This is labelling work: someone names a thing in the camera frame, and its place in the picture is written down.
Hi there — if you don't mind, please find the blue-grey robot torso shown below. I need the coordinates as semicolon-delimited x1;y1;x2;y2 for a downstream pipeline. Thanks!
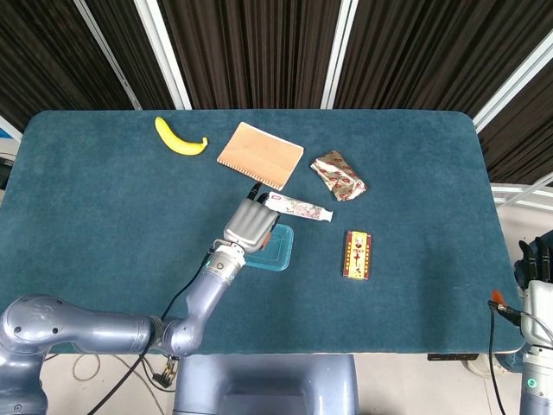
172;354;360;415

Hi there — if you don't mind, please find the yellow banana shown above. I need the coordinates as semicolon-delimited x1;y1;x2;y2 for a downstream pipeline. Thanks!
155;116;209;156

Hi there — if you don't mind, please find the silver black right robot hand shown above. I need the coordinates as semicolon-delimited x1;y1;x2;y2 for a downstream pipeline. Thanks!
490;235;553;347

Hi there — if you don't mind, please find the white metal rack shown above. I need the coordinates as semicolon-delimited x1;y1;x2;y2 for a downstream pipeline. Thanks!
490;172;553;213

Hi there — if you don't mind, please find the blue white board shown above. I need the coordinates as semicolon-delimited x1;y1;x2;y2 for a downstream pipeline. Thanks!
0;114;23;144

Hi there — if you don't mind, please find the blue translucent square lid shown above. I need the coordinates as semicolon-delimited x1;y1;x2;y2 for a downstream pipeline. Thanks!
244;222;295;273

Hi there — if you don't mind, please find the teal table cloth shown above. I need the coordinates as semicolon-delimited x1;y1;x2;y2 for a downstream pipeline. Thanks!
0;109;526;356

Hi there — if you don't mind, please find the tan spiral notebook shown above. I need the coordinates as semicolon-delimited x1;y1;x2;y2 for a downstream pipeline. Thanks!
216;121;305;192

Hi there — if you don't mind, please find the white printed toothpaste tube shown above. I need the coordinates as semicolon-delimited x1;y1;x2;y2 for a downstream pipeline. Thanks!
264;191;334;224

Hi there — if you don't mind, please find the thin grey white frame post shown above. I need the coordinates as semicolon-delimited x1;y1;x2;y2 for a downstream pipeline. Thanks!
72;0;143;111

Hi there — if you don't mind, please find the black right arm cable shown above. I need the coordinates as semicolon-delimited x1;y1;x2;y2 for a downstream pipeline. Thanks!
487;300;524;415

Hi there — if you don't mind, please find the dark brown pleated curtain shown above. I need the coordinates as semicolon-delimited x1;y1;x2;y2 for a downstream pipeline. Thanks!
0;0;553;185

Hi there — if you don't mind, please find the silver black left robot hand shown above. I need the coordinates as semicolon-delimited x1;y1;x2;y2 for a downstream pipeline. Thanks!
222;182;280;254

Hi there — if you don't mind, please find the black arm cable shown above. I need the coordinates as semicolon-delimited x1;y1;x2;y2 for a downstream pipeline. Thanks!
487;300;524;415
84;248;217;415

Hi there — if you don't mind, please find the crumpled red white snack wrapper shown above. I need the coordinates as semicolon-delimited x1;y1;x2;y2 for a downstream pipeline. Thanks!
309;150;367;202

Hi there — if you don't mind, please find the black yellow power plug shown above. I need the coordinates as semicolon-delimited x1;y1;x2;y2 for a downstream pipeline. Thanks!
151;356;181;389

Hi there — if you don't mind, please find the transparent plastic container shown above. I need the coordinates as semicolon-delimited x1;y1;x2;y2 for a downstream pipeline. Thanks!
245;223;294;272

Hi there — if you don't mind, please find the red yellow card box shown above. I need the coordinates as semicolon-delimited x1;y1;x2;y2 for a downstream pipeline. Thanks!
342;229;373;281

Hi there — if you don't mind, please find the wide white frame post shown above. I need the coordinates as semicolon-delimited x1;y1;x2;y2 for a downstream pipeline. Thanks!
132;0;193;111

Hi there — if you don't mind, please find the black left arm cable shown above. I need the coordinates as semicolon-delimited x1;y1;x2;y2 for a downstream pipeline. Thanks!
84;248;217;415

